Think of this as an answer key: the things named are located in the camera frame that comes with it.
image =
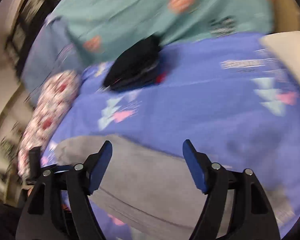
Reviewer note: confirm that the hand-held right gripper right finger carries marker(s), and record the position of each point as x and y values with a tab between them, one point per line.
193	170

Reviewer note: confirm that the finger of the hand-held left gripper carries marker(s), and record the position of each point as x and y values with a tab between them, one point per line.
35	162

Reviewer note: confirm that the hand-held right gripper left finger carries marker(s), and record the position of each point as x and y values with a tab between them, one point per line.
98	170

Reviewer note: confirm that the grey pants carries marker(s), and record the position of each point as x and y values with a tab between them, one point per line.
145	180

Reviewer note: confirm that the red floral pillow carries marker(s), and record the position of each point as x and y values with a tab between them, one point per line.
52	105

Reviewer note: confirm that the purple printed bed sheet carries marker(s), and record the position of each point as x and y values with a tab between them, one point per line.
190	110

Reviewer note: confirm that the dark cloth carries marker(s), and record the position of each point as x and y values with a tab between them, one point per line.
2	220

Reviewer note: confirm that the blue folded garment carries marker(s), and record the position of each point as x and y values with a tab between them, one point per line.
156	76

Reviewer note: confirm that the black folded garment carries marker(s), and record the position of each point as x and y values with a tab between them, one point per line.
135	62

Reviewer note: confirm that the blue checked cloth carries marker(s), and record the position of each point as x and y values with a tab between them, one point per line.
50	50

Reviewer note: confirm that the white quilted pillow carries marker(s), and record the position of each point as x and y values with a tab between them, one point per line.
290	57

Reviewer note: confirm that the teal heart-print sheet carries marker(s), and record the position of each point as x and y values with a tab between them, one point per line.
140	12

